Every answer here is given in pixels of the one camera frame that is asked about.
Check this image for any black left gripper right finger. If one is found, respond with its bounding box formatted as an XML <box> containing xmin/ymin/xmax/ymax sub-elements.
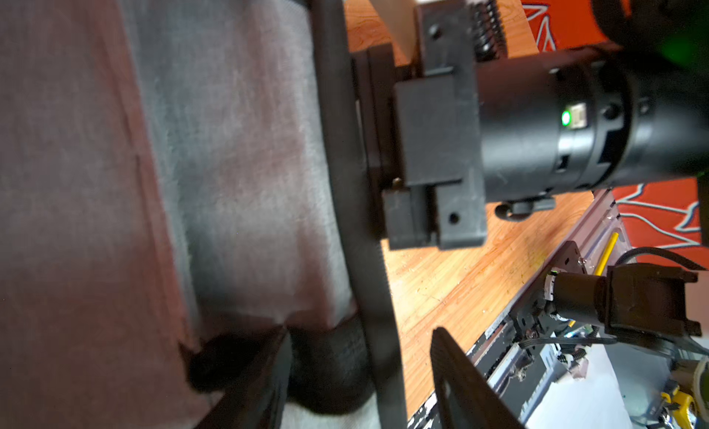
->
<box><xmin>430</xmin><ymin>327</ymin><xmax>524</xmax><ymax>429</ymax></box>

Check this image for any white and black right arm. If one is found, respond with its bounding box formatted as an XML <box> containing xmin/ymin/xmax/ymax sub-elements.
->
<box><xmin>353</xmin><ymin>0</ymin><xmax>708</xmax><ymax>428</ymax></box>

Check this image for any grey zippered laptop bag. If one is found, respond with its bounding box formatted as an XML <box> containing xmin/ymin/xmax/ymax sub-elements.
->
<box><xmin>1</xmin><ymin>0</ymin><xmax>407</xmax><ymax>428</ymax></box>

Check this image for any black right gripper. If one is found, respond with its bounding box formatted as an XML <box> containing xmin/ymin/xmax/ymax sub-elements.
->
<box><xmin>352</xmin><ymin>0</ymin><xmax>487</xmax><ymax>251</ymax></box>

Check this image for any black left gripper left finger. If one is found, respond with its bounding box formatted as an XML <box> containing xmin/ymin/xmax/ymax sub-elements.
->
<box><xmin>193</xmin><ymin>327</ymin><xmax>293</xmax><ymax>428</ymax></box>

